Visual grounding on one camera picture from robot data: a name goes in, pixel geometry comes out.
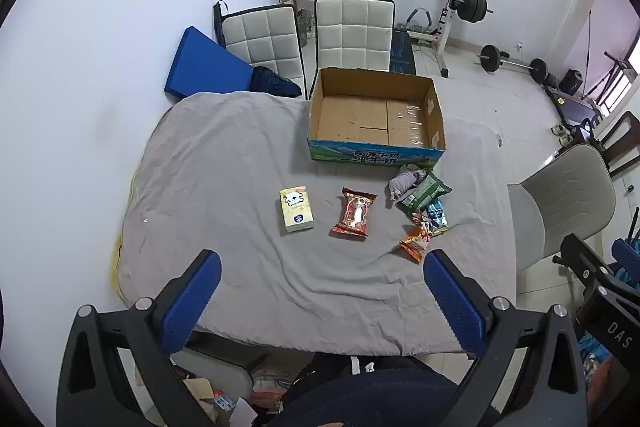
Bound grey exercise handle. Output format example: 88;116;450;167
405;7;433;30

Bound black tripod stand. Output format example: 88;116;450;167
582;9;636;100

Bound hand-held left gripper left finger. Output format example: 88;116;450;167
56;249;223;427

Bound blue snack packet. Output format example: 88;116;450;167
412;199;449;235

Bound window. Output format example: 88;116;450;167
600;32;640;118

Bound white padded chair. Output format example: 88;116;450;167
220;4;307;98
314;0;396;72

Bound grey tablecloth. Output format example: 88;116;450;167
115;92;518;358

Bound black blue pole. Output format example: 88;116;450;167
213;0;231;45

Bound person's legs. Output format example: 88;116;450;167
280;352;501;427

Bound brown wooden chair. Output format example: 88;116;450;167
595;111;640;178

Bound pile of paper scraps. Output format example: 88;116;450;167
182;377;258;427

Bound glass jar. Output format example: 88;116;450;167
297;9;316;42

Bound dark wooden chair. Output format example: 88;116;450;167
555;117;608;158

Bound orange snack packet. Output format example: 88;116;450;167
398;224;433;264

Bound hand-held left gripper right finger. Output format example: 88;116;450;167
422;249;588;427

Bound beige plastic chair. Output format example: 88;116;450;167
507;143;617;273

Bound green snack packet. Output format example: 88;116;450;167
396;172;453;214

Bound cardboard box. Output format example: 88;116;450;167
306;67;447;168

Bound grey socks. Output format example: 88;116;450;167
384;164;427;202

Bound black treadmill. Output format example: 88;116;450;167
542;82;601;122

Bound yellow tissue pack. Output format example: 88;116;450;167
279;185;316;233

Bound dark blue jacket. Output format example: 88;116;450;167
250;66;303;98

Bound person's right forearm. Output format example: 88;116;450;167
587;354;633;427

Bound blue foam mat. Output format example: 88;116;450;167
165;26;256;98

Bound white barbell rack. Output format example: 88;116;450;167
327;0;471;78

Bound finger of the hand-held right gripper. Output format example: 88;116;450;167
552;234;618;295
611;238;640;265

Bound short barbell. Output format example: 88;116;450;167
475;46;548;84

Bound red snack packet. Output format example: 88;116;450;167
329;187;378;239

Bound black speaker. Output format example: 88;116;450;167
560;69;583;96

